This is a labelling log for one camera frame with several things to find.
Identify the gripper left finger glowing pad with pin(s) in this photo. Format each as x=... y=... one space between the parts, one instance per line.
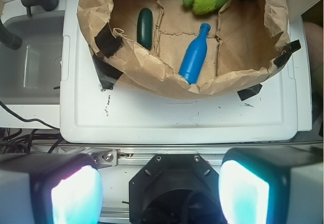
x=50 y=188

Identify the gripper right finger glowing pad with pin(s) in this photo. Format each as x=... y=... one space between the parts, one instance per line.
x=272 y=185

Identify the dark green plastic pickle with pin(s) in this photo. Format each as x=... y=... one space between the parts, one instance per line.
x=145 y=28

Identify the black tape piece lower right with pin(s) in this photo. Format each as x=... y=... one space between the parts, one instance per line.
x=247 y=93

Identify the black tape piece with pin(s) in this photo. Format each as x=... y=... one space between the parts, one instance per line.
x=287 y=52
x=107 y=43
x=247 y=93
x=107 y=74

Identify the grey toy sink basin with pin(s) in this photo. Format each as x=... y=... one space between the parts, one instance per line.
x=32 y=74

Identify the black tape piece lower left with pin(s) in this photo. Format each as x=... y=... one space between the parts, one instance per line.
x=107 y=74

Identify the blue plastic bottle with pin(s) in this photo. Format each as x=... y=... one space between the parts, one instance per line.
x=195 y=56

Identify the brown paper bag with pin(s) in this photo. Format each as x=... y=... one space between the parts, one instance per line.
x=246 y=37

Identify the green plush toy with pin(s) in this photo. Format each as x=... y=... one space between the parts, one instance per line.
x=203 y=7

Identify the dark grey toy faucet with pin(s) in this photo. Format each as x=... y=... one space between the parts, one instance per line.
x=13 y=41

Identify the aluminium frame rail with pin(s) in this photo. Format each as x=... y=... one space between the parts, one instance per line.
x=139 y=155

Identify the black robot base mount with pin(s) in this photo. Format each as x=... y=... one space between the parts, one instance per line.
x=176 y=188

